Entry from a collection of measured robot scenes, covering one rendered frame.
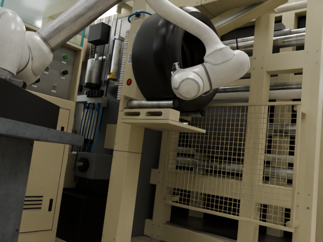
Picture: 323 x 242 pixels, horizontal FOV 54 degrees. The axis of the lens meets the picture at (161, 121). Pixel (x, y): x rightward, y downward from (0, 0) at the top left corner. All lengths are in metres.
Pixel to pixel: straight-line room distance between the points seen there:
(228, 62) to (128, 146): 1.01
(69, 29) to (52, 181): 1.03
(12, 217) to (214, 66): 0.85
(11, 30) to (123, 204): 1.21
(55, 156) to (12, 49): 1.03
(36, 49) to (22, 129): 0.48
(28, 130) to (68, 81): 1.26
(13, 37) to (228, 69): 0.73
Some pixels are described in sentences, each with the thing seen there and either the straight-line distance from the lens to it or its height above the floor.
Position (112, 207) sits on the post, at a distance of 2.03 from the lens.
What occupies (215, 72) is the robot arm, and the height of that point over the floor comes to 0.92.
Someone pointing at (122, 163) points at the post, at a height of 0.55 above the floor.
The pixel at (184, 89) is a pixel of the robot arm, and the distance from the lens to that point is 1.09.
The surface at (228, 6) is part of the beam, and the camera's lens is 2.26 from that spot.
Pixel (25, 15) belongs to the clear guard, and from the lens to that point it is 2.08.
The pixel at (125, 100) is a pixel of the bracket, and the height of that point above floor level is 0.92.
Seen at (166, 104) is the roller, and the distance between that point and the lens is 1.71.
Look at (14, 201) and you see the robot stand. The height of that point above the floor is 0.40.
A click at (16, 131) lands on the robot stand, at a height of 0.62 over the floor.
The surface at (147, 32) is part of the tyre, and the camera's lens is 1.76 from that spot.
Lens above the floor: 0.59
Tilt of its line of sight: 7 degrees up
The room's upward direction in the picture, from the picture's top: 7 degrees clockwise
